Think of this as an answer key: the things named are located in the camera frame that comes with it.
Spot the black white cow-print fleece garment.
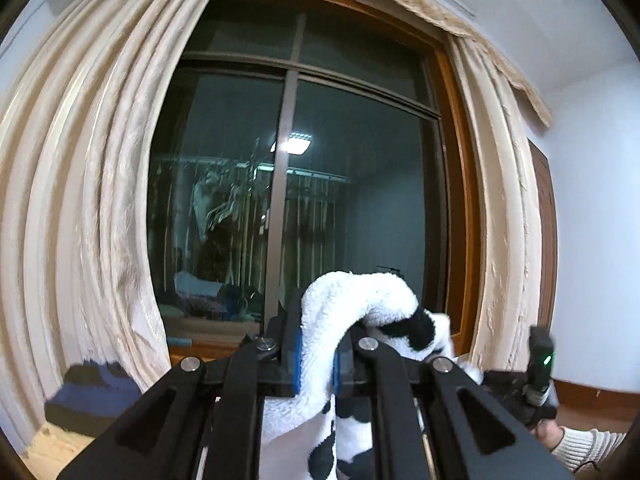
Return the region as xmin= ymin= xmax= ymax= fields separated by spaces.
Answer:
xmin=258 ymin=271 xmax=456 ymax=479

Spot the white ribbed sleeve forearm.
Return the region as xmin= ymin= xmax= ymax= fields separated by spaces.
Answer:
xmin=551 ymin=426 xmax=627 ymax=472

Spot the person's right hand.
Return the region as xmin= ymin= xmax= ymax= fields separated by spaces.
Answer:
xmin=530 ymin=419 xmax=564 ymax=451

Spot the folded navy black knit sweater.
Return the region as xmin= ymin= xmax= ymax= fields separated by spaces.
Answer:
xmin=44 ymin=361 xmax=142 ymax=438

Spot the tan spotted bed blanket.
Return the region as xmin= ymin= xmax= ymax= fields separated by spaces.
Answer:
xmin=21 ymin=422 xmax=93 ymax=480

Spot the beige left curtain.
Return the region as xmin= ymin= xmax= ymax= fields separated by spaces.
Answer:
xmin=1 ymin=0 xmax=208 ymax=450

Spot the beige curtain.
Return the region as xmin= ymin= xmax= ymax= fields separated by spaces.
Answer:
xmin=1 ymin=0 xmax=208 ymax=450
xmin=449 ymin=37 xmax=542 ymax=370

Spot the brown wooden door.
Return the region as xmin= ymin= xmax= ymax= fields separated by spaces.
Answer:
xmin=529 ymin=142 xmax=558 ymax=330

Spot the beige right curtain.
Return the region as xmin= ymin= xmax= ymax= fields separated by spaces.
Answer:
xmin=449 ymin=37 xmax=542 ymax=370

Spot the wooden framed window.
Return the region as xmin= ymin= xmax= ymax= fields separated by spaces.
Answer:
xmin=146 ymin=0 xmax=480 ymax=359

